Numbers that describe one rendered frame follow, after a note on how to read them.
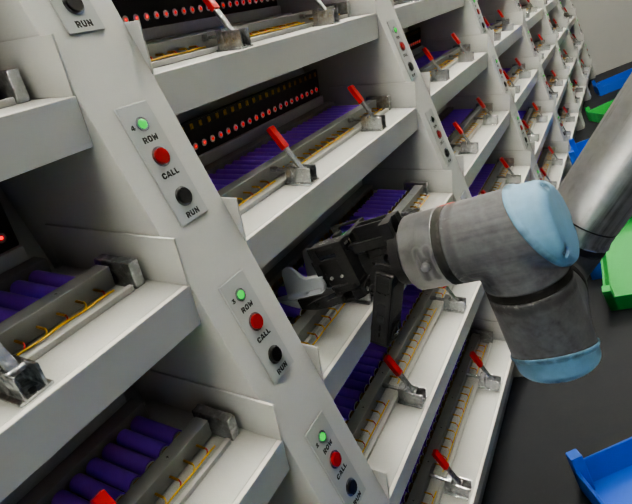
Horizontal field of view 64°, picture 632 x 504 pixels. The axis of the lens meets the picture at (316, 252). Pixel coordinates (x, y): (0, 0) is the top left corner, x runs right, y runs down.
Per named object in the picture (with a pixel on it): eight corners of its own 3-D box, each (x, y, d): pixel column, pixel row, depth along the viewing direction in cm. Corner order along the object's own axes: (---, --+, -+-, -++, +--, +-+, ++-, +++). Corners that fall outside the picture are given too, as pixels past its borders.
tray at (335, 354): (453, 212, 108) (452, 169, 104) (328, 409, 62) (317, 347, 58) (366, 207, 118) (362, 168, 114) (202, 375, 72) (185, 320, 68)
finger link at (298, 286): (263, 270, 71) (318, 252, 66) (283, 305, 72) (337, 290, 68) (253, 280, 68) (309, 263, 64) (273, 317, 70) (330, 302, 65)
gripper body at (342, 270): (328, 226, 69) (406, 203, 61) (354, 280, 71) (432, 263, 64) (300, 253, 63) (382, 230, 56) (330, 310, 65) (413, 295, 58)
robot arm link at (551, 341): (602, 327, 61) (570, 236, 57) (611, 390, 51) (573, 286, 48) (522, 340, 66) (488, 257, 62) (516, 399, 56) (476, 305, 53)
